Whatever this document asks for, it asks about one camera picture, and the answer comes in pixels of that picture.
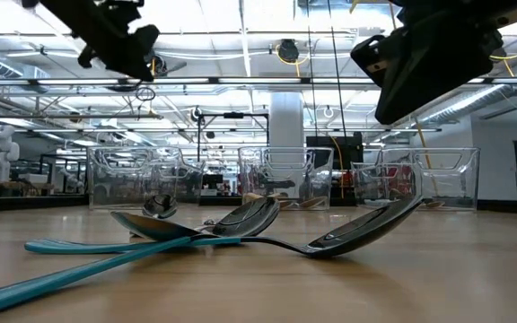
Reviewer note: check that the black wall panel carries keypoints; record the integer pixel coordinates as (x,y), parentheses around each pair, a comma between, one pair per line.
(344,152)

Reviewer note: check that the black gantry frame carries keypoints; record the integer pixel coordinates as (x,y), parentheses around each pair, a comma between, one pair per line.
(233,115)

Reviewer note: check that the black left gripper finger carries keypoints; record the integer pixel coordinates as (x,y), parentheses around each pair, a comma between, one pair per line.
(133,68)
(145,41)

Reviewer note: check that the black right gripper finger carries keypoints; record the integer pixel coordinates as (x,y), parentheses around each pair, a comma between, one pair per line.
(433,67)
(370,58)

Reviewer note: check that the clear plastic bin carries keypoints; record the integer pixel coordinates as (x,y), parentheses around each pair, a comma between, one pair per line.
(119,179)
(285,175)
(447,179)

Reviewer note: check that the long ceiling light strip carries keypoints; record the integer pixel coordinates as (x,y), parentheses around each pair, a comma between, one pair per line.
(240,81)

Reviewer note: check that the white pillar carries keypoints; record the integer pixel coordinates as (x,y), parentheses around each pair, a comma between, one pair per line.
(285,121)

